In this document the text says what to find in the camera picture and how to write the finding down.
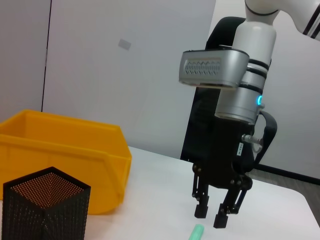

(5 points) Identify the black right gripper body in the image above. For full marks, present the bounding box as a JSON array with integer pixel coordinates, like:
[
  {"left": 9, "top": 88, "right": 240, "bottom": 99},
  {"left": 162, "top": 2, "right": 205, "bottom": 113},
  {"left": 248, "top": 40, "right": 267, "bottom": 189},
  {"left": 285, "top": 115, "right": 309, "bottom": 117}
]
[{"left": 191, "top": 116, "right": 254, "bottom": 191}]

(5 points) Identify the black office chair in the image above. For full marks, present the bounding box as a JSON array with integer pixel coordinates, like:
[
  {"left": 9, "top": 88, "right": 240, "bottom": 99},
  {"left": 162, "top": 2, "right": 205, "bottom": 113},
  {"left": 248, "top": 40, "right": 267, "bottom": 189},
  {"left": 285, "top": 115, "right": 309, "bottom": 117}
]
[{"left": 180, "top": 16, "right": 279, "bottom": 174}]

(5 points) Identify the black mesh pen holder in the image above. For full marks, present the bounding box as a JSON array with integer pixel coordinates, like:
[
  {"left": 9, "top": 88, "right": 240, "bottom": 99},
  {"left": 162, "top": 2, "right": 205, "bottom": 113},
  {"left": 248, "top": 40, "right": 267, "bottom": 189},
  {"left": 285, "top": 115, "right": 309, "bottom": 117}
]
[{"left": 1, "top": 166, "right": 91, "bottom": 240}]

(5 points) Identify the grey wall sticker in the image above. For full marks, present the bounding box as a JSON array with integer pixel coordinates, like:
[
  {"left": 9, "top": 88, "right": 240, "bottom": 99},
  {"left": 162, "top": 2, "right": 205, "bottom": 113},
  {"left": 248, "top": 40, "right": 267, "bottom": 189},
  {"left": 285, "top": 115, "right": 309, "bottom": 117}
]
[{"left": 117, "top": 39, "right": 132, "bottom": 51}]

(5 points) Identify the yellow plastic bin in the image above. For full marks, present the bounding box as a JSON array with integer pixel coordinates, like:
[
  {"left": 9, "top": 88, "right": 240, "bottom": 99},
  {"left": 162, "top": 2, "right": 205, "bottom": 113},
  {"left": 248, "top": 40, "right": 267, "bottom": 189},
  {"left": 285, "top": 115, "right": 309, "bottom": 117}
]
[{"left": 0, "top": 109, "right": 133, "bottom": 215}]

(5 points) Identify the mint green utility knife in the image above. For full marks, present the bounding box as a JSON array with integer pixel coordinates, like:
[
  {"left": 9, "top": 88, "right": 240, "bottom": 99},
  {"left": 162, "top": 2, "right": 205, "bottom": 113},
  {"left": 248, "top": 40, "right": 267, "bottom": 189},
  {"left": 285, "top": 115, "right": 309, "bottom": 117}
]
[{"left": 188, "top": 224, "right": 205, "bottom": 240}]

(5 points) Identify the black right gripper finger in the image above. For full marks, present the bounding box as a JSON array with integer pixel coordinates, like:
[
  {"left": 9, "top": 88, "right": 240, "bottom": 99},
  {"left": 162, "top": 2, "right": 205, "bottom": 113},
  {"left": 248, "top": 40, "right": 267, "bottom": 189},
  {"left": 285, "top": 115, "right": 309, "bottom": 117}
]
[
  {"left": 191, "top": 171, "right": 210, "bottom": 219},
  {"left": 213, "top": 179, "right": 253, "bottom": 230}
]

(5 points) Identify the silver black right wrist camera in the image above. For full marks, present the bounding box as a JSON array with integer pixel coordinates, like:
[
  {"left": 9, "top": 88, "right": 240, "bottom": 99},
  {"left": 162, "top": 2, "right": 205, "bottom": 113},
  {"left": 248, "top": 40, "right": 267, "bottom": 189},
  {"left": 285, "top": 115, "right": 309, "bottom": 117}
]
[{"left": 178, "top": 49, "right": 251, "bottom": 89}]

